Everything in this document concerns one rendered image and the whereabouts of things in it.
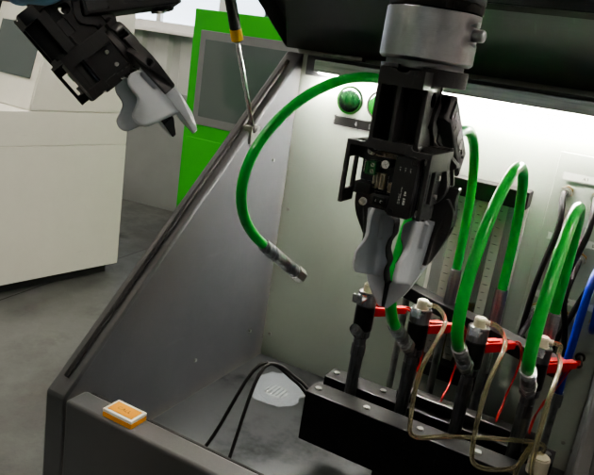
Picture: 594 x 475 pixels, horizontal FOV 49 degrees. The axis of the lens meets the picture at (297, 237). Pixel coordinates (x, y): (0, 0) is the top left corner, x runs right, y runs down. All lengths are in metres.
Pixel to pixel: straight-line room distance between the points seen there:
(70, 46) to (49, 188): 3.01
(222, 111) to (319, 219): 2.62
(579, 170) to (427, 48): 0.64
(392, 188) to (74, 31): 0.42
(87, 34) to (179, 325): 0.53
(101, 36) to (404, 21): 0.36
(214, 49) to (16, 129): 1.16
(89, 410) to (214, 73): 3.10
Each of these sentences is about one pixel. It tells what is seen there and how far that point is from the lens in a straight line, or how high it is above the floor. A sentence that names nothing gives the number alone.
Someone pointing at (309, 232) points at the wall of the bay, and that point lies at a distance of 1.28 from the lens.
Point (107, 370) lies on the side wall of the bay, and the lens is 1.02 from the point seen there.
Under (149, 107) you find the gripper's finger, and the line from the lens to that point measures 0.76.
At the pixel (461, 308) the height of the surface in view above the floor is 1.21.
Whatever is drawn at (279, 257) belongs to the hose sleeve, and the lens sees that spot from 0.89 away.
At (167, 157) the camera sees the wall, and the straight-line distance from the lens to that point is 5.72.
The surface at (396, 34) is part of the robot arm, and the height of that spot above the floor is 1.47.
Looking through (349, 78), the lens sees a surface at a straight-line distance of 0.91.
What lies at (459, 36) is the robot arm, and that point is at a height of 1.48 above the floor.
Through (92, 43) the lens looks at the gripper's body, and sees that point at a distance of 0.76.
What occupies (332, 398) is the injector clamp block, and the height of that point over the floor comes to 0.98.
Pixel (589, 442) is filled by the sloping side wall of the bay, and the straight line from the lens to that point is 0.81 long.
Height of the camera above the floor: 1.44
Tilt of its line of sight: 15 degrees down
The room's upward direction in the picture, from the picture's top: 9 degrees clockwise
